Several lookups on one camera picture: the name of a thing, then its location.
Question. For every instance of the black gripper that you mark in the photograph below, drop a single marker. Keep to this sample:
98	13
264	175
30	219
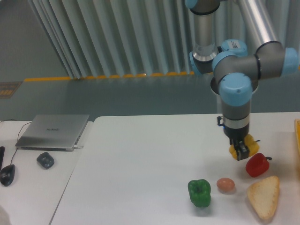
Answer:
236	130

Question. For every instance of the yellow bell pepper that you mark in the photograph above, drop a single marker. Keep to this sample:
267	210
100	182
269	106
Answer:
251	144

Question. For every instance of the striped cream sleeve forearm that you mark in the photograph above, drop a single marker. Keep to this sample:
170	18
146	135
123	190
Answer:
4	217

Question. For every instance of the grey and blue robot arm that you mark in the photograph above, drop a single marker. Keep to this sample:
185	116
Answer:
235	73

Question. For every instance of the red bell pepper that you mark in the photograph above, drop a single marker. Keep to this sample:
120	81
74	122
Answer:
257	165

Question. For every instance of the green bell pepper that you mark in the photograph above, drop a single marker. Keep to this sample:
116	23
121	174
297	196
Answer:
199	192

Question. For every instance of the brown egg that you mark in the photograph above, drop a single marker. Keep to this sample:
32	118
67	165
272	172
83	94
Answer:
225	184

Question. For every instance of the triangular toast slice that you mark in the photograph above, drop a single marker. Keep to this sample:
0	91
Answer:
263	196

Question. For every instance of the yellow tray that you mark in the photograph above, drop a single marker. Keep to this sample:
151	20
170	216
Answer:
297	133

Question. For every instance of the dark grey small case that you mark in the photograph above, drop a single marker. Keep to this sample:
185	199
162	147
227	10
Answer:
45	160

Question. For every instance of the silver closed laptop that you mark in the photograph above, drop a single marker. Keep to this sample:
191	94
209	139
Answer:
57	132

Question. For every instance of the black computer mouse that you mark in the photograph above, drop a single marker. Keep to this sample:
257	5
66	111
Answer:
7	175

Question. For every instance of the black phone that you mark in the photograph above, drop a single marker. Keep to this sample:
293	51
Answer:
2	151

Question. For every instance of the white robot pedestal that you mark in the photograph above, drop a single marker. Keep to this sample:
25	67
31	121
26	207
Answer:
214	89

